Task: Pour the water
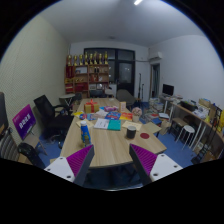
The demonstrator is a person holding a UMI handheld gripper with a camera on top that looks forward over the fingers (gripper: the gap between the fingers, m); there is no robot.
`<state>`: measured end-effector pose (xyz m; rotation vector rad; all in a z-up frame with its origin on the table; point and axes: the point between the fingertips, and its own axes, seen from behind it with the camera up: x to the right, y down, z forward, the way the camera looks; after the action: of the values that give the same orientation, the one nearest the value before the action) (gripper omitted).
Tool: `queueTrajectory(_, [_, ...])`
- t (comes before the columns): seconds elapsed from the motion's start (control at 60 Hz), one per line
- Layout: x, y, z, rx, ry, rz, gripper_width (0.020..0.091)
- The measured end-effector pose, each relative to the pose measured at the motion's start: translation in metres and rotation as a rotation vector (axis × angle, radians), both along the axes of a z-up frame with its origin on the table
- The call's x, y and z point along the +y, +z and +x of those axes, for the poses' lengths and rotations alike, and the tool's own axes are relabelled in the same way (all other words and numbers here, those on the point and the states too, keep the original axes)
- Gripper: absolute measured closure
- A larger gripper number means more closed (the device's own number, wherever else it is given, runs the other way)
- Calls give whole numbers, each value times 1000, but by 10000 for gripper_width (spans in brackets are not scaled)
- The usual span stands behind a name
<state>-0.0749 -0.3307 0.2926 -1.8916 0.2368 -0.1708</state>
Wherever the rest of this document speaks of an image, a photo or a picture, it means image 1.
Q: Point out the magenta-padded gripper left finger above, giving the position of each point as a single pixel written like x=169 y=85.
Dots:
x=60 y=167

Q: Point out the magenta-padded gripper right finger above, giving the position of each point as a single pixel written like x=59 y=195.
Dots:
x=163 y=165

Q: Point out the blue white-capped drink bottle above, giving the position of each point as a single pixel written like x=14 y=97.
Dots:
x=85 y=134

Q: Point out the flat round red coaster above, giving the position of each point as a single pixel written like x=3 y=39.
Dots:
x=144 y=135

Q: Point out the small square wooden table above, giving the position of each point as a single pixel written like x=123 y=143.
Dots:
x=152 y=127

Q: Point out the round white stool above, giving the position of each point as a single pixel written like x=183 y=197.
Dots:
x=188 y=128

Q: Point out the black cup with white inside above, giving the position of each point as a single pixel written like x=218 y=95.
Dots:
x=131 y=132

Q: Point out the black office chair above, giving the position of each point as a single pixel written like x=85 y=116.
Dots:
x=53 y=121

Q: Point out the wooden stool with black legs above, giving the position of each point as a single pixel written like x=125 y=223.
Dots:
x=178 y=121

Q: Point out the manila paper envelope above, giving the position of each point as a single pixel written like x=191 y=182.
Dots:
x=89 y=124
x=133 y=124

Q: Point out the grey striped chair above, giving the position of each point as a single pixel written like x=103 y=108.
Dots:
x=8 y=146

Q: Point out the long wooden side desk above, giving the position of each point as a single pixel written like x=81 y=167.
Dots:
x=191 y=116

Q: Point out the yellow book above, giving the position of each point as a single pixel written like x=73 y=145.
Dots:
x=78 y=114

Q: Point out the purple sign board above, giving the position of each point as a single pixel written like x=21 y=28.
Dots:
x=24 y=122

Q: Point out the pink flowers in pot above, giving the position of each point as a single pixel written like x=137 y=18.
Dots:
x=136 y=112

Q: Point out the stack of books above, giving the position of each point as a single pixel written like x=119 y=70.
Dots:
x=156 y=106

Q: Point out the white printed booklet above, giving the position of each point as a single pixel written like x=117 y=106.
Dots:
x=101 y=123

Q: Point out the black metal ladder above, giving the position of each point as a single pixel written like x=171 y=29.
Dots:
x=213 y=130

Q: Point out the orange book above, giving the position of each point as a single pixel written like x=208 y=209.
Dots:
x=126 y=116

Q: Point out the teal notebook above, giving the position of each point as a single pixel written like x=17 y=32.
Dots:
x=114 y=125

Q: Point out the yellow red-ribboned gift box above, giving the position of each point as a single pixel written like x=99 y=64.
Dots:
x=91 y=107

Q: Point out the blue book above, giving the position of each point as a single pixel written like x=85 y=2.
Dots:
x=113 y=115

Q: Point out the standing orange card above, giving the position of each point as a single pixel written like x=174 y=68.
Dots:
x=122 y=107

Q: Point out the small round white table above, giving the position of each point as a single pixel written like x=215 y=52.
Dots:
x=67 y=96

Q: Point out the black computer monitor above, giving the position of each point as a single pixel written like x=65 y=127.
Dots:
x=168 y=89

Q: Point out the pink package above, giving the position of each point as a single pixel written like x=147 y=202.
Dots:
x=111 y=108

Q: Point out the grey armchair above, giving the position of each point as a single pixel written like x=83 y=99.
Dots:
x=124 y=96

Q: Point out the black tripod stand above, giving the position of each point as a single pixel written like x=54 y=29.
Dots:
x=139 y=86

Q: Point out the wooden shelf unit with trophies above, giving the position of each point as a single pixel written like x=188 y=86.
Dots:
x=87 y=78

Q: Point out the black-framed glass door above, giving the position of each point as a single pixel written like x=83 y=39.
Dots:
x=126 y=71

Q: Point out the ceiling tube light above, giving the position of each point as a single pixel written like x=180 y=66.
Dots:
x=138 y=2

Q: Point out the white wall air conditioner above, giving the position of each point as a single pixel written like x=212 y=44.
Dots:
x=155 y=56

